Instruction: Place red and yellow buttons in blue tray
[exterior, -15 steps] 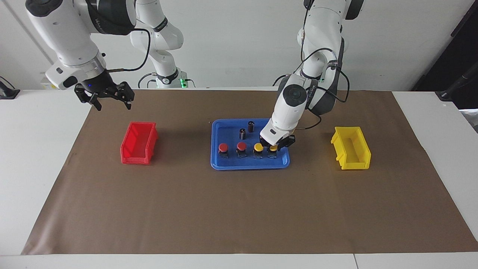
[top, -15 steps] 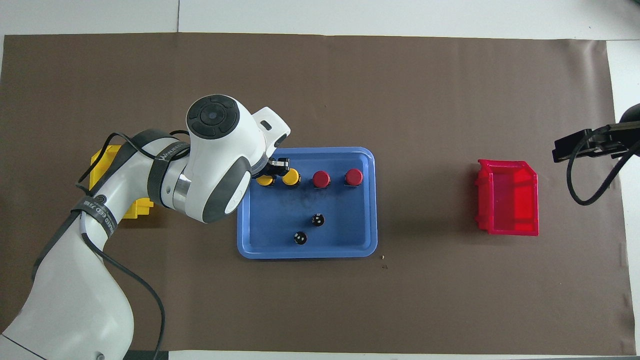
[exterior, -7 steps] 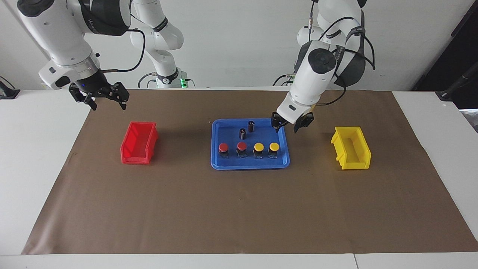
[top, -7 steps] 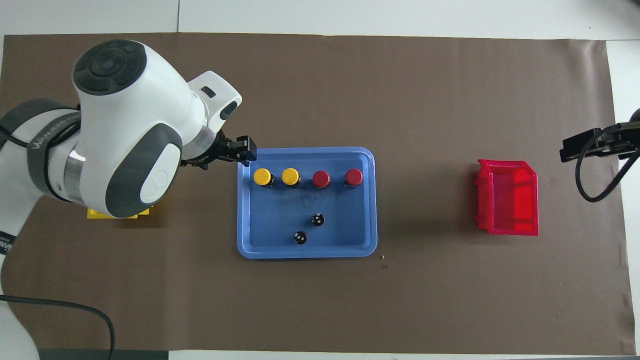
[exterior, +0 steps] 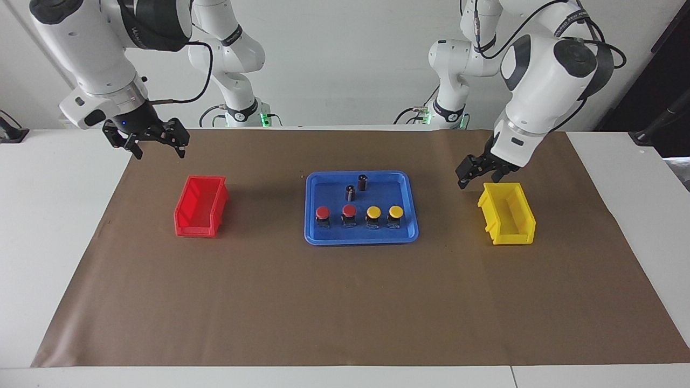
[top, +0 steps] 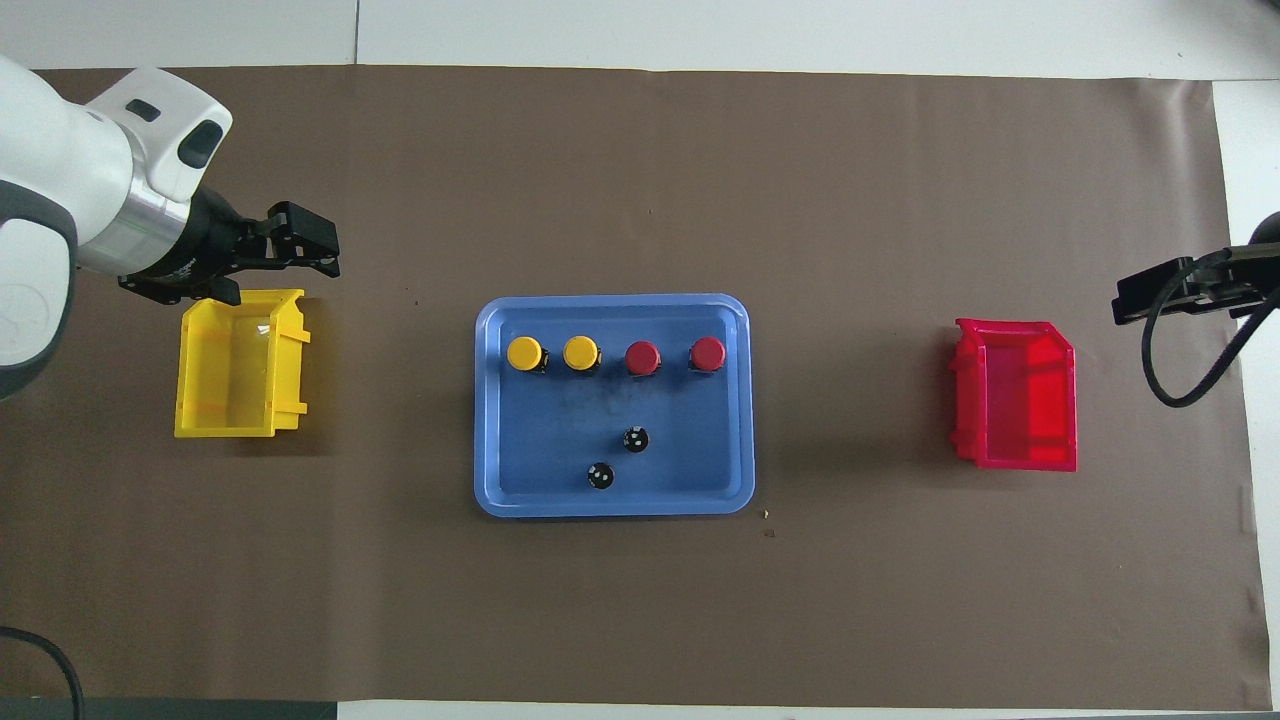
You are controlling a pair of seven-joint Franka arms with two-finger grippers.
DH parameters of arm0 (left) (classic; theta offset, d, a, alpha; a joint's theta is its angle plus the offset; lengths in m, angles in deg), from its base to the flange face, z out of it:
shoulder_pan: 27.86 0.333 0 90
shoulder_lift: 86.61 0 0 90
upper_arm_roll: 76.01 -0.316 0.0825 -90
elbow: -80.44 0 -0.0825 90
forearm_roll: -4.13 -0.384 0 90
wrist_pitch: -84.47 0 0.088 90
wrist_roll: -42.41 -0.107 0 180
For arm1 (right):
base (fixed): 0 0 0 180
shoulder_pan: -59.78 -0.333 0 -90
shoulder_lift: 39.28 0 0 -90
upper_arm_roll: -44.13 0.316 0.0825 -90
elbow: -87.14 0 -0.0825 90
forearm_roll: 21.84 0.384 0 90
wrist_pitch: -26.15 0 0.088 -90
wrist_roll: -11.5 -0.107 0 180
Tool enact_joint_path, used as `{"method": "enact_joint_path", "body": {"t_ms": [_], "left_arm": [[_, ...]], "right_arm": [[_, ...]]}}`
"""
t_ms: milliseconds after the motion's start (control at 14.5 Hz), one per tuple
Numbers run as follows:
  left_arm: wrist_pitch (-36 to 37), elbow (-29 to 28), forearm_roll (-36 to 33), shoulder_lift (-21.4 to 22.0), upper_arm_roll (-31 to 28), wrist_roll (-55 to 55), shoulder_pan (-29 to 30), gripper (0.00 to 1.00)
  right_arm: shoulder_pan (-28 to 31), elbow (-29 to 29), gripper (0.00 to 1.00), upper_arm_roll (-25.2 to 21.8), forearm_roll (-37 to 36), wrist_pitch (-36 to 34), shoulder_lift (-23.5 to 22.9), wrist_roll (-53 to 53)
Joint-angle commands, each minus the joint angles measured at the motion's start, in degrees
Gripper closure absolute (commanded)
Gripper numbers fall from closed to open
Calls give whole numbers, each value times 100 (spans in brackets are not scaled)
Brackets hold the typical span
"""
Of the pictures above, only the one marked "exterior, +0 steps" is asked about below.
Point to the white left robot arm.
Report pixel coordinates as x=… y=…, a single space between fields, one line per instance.
x=539 y=81

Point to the blue plastic tray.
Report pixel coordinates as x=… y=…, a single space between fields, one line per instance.
x=334 y=237

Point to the dark side panel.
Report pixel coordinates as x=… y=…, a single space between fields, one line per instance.
x=663 y=70

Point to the black stand pole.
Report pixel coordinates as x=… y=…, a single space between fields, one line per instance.
x=644 y=136

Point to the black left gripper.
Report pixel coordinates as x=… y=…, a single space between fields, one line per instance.
x=489 y=160

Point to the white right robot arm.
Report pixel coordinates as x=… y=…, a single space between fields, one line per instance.
x=91 y=48

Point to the black desk device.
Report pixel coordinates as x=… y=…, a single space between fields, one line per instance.
x=11 y=133

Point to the brown paper mat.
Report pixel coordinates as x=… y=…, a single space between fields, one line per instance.
x=345 y=302

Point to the yellow push button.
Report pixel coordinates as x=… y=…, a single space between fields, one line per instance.
x=373 y=212
x=395 y=210

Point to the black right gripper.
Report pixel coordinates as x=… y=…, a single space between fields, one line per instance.
x=135 y=124

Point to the red plastic bin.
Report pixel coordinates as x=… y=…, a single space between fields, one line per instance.
x=194 y=223

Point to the green lit control box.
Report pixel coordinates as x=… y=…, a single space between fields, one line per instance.
x=262 y=117
x=421 y=116

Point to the small black cylinder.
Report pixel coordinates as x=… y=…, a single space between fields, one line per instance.
x=350 y=193
x=362 y=182

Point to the red push button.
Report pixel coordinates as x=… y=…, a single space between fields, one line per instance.
x=349 y=209
x=322 y=212

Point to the yellow plastic bin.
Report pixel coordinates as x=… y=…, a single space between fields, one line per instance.
x=525 y=237

